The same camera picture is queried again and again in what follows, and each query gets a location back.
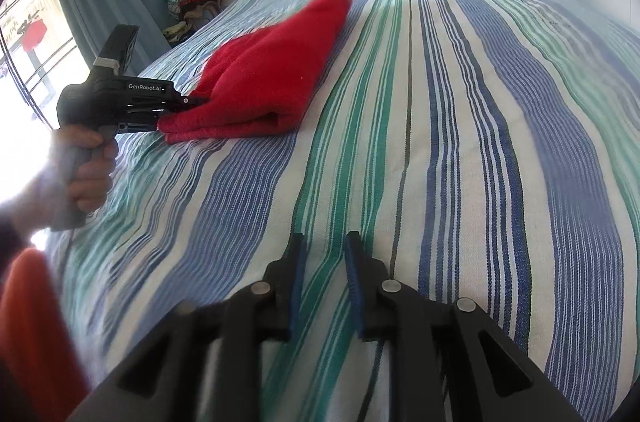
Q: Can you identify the left forearm grey sleeve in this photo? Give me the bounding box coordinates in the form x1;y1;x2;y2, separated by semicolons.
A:
0;216;29;277

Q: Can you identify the person's left hand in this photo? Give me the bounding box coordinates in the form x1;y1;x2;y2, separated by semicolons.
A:
6;125;118;240

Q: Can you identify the striped bed cover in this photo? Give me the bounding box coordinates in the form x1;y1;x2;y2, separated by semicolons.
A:
47;0;639;421

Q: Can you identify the red knit sweater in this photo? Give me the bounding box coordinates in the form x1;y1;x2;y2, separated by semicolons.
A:
158;0;352;144

